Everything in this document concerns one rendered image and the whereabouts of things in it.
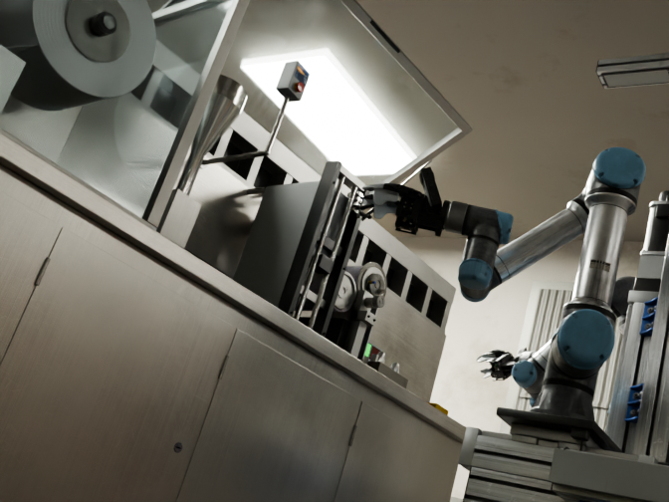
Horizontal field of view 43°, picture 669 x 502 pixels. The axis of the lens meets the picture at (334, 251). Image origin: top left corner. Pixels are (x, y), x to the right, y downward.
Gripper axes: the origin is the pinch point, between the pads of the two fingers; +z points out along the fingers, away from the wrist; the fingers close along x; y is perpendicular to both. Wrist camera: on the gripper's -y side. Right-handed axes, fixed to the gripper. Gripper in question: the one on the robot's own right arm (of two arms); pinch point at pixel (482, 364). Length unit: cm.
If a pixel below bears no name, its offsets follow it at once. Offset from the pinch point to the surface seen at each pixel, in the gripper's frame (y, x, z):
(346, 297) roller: 47, -42, 1
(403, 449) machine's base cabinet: 64, 0, -21
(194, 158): 85, -96, -4
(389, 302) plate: -7, -26, 43
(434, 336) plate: -30, -3, 49
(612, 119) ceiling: -197, -58, 40
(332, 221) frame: 55, -67, -15
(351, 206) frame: 47, -69, -16
